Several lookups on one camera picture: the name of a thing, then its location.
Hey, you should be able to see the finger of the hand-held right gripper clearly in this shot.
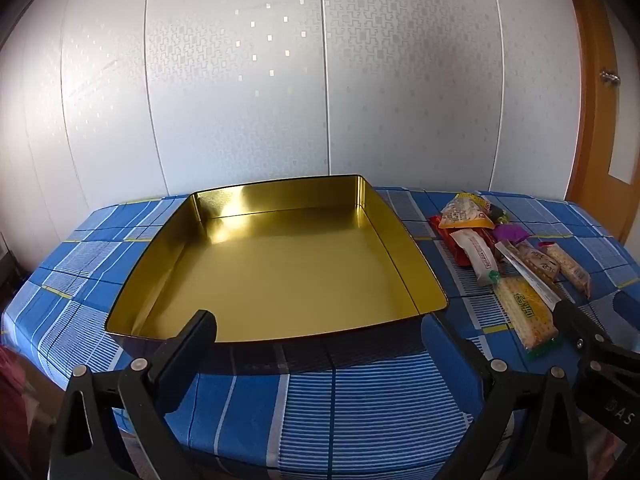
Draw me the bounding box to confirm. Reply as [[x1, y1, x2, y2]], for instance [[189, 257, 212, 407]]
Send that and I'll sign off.
[[552, 300, 615, 362]]

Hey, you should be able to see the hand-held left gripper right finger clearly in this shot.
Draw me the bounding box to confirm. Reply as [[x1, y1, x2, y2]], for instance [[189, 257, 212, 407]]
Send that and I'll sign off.
[[422, 316, 588, 480]]

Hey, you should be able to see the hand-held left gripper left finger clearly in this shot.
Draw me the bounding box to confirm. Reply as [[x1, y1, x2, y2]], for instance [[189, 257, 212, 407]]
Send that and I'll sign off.
[[52, 310, 218, 480]]

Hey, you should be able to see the green label cracker packet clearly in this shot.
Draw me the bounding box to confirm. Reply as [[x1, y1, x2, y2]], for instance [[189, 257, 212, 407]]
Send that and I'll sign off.
[[494, 276, 562, 361]]

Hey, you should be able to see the white and red snack packet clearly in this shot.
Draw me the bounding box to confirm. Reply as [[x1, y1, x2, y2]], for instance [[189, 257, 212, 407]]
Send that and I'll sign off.
[[449, 229, 501, 287]]

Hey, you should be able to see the purple snack packet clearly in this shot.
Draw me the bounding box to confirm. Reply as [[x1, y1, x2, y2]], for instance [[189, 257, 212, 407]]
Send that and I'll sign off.
[[492, 223, 529, 244]]

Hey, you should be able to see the gold metal tin tray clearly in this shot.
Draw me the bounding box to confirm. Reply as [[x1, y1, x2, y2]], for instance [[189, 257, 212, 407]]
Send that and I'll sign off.
[[105, 174, 449, 346]]

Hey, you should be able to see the yellow green snack packet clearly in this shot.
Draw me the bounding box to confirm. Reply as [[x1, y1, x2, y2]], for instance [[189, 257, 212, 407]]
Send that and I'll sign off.
[[477, 194, 512, 226]]

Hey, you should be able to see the orange and silver snack bag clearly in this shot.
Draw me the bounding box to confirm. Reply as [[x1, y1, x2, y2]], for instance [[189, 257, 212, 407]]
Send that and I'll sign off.
[[441, 194, 493, 229]]

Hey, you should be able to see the plain cracker packet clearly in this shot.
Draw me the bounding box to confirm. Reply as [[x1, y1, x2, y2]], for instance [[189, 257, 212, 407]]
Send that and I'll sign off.
[[539, 241, 592, 297]]

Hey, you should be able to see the clear brown biscuit packet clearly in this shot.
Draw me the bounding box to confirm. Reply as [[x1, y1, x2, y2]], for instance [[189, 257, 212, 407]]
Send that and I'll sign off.
[[494, 239, 565, 311]]

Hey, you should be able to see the red orange snack bar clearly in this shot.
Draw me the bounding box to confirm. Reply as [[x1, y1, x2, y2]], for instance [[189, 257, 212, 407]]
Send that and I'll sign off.
[[477, 227, 501, 261]]

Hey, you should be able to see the blue plaid tablecloth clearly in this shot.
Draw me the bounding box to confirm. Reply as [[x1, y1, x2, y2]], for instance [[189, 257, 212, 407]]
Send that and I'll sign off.
[[0, 187, 640, 480]]

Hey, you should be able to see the red bag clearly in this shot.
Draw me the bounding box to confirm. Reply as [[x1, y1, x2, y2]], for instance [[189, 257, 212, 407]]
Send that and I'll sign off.
[[0, 345, 32, 443]]

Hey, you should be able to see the wooden door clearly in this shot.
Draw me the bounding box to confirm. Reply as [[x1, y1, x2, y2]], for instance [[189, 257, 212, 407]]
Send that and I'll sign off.
[[560, 0, 640, 203]]

